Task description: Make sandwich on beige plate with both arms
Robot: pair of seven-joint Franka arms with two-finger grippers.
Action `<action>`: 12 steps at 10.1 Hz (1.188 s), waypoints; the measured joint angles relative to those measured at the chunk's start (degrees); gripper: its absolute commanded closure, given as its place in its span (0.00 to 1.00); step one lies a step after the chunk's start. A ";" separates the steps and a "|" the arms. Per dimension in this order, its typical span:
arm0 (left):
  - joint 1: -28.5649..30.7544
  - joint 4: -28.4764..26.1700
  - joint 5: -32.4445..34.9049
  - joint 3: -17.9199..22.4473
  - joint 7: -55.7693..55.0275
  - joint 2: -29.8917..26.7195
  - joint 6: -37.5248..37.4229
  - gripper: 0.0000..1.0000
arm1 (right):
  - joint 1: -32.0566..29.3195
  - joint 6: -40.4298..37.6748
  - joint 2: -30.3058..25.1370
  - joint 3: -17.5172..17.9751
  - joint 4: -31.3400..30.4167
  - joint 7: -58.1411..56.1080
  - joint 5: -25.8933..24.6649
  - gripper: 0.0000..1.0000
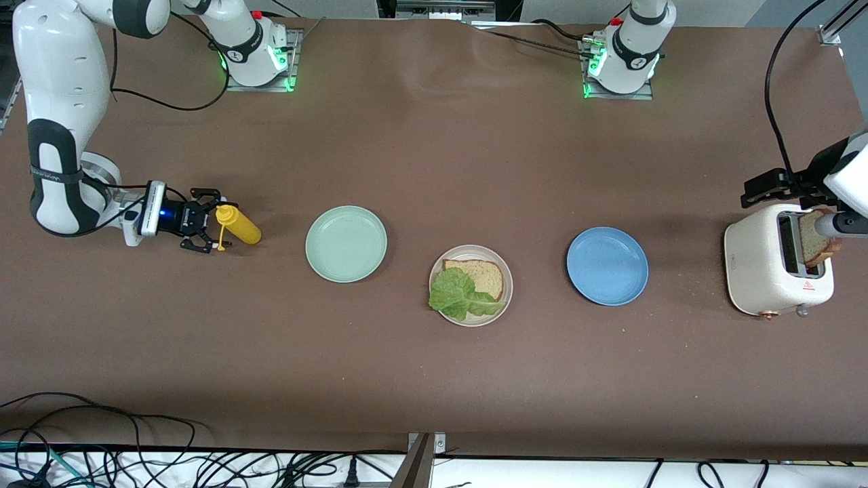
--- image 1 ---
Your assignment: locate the yellow squeeze bottle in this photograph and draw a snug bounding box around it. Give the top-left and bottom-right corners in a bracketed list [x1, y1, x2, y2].
[216, 205, 262, 252]

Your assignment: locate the green lettuce leaf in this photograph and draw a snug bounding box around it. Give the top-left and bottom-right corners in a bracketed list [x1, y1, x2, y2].
[429, 267, 507, 322]

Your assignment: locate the brown bread slice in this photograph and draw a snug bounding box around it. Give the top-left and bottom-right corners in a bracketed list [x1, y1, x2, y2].
[442, 259, 505, 302]
[799, 210, 843, 266]

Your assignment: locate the mint green plate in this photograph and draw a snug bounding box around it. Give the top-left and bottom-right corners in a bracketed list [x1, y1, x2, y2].
[305, 205, 388, 283]

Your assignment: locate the blue plate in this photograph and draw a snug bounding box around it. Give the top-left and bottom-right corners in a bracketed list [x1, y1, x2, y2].
[566, 226, 650, 306]

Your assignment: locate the beige plate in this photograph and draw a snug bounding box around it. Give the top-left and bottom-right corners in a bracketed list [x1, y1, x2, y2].
[429, 245, 514, 328]

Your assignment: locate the white toaster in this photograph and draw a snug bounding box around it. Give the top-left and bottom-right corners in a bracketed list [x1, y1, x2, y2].
[724, 203, 835, 319]

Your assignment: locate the grey metal device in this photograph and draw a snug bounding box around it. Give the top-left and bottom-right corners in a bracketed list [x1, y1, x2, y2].
[395, 0, 496, 20]

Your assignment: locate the grey metal beam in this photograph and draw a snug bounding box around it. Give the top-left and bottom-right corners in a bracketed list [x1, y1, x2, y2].
[390, 434, 435, 488]

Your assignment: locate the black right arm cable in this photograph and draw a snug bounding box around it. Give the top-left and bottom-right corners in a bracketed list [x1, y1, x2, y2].
[108, 14, 231, 113]

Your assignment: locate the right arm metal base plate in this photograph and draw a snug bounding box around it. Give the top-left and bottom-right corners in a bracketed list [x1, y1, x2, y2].
[224, 28, 299, 93]

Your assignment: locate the aluminium frame rail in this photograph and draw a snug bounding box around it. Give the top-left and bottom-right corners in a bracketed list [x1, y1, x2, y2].
[818, 0, 868, 47]
[0, 78, 22, 133]

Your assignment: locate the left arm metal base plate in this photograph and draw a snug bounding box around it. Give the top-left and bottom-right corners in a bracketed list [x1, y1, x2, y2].
[582, 34, 655, 101]

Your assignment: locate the thin black base cable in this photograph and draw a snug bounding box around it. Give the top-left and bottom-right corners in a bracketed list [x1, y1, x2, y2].
[529, 19, 597, 43]

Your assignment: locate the black braided base cable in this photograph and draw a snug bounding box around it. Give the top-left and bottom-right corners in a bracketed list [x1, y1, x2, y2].
[485, 28, 594, 58]

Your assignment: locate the teal floor cable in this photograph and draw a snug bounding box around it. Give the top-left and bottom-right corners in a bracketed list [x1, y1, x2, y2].
[0, 441, 89, 488]

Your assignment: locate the grey metal bracket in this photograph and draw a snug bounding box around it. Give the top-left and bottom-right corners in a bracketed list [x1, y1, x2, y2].
[408, 432, 446, 455]

